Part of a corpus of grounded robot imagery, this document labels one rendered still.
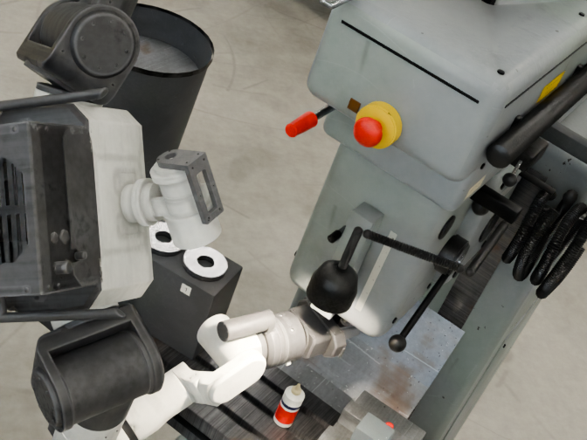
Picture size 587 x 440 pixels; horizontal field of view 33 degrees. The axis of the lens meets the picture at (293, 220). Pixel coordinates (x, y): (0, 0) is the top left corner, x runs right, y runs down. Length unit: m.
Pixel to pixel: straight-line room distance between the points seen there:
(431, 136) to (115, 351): 0.49
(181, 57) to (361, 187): 2.38
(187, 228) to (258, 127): 3.27
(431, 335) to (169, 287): 0.58
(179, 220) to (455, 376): 1.08
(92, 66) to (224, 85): 3.50
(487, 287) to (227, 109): 2.69
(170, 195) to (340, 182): 0.37
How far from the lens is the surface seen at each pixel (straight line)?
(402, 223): 1.51
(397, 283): 1.56
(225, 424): 1.95
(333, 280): 1.43
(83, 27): 1.24
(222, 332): 1.60
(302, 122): 1.34
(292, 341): 1.66
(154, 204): 1.28
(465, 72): 1.23
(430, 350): 2.15
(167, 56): 3.82
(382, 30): 1.26
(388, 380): 2.17
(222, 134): 4.38
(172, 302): 1.98
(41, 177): 1.16
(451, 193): 1.40
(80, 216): 1.21
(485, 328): 2.11
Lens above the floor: 2.40
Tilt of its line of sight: 36 degrees down
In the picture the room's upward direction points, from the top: 21 degrees clockwise
